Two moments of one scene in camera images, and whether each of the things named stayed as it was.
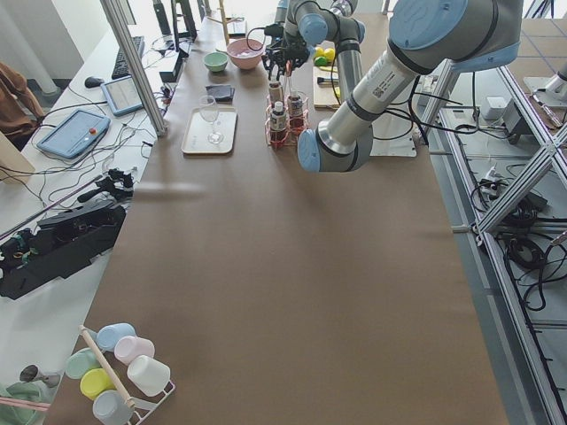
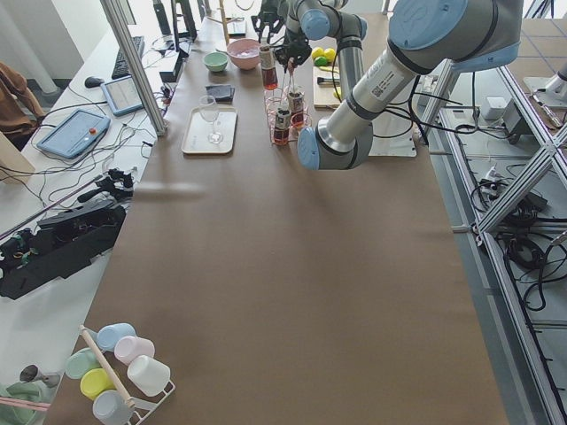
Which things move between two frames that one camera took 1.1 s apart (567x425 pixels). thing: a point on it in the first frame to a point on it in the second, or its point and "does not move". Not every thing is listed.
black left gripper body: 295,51 does not move
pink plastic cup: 130,346 does not move
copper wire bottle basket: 286,117 does not move
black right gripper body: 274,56 to 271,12
